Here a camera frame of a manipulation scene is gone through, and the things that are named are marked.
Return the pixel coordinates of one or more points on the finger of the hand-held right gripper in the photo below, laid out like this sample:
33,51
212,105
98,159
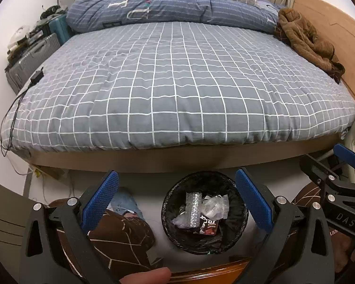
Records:
347,153
322,171

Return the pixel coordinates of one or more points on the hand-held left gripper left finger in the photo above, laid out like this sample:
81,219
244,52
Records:
100,201

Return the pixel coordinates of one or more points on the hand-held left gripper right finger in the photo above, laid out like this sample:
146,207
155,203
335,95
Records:
254,198

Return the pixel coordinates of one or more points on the white plastic bag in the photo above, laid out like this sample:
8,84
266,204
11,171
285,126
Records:
214,207

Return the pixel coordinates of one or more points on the black trash bin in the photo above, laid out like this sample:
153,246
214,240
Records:
233,233

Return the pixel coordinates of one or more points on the brown cookie box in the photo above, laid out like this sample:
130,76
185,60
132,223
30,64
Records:
208,227

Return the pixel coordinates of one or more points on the clear bubble wrap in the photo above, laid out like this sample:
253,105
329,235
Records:
192,210

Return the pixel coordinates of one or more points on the person's left hand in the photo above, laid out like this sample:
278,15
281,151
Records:
145,276

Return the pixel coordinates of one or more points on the blue slipper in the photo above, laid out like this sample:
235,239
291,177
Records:
125,202

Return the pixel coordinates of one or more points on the wooden stool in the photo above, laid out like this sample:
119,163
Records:
210,270

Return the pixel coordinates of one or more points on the wooden headboard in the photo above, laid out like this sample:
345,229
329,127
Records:
334,35

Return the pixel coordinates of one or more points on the brown fleece jacket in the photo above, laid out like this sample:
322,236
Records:
307,41

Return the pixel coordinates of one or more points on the grey suitcase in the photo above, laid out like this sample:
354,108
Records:
32,59

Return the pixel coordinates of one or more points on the teal suitcase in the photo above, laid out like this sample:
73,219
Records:
57,28

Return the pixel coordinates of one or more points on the white bag on suitcase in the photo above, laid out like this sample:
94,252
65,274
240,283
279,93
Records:
17,37

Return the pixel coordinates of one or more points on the black clutter on suitcase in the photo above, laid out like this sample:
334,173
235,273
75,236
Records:
51,11

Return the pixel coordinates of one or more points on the blue striped quilt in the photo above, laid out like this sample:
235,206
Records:
165,6

